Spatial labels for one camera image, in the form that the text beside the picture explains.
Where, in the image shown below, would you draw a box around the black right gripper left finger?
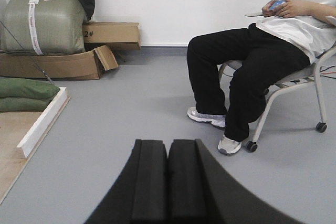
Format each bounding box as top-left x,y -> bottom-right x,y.
85,139 -> 167,223

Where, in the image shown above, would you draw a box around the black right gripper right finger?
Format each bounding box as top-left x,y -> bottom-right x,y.
169,139 -> 298,223

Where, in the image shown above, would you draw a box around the plywood door platform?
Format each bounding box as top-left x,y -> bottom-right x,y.
0,95 -> 71,206

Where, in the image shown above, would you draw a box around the open cardboard box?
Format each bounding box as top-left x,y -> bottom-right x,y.
1,46 -> 118,80

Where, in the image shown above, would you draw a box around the seated person black trousers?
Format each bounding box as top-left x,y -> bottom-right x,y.
186,0 -> 336,156

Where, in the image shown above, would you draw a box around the lower green sandbag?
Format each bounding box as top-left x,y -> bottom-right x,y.
1,97 -> 53,113

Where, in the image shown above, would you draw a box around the green sandbag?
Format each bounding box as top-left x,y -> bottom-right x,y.
1,78 -> 60,99
1,97 -> 53,113

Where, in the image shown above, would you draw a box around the grey rolling chair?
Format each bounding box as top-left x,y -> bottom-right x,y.
217,24 -> 335,155

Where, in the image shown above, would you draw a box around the closed cardboard box marked 2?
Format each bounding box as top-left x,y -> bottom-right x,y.
82,22 -> 141,50

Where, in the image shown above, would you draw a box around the upper green sandbag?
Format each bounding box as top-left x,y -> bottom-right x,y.
1,78 -> 60,99

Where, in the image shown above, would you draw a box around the large green woven sack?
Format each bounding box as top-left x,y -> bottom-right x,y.
1,0 -> 87,55

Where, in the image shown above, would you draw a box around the blue phone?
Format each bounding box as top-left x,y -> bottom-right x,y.
269,0 -> 286,11

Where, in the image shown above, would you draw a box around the white far edge rail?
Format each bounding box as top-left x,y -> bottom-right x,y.
16,87 -> 70,159

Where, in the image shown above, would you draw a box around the anchor wire by sandbags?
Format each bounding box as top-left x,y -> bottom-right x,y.
0,20 -> 55,86

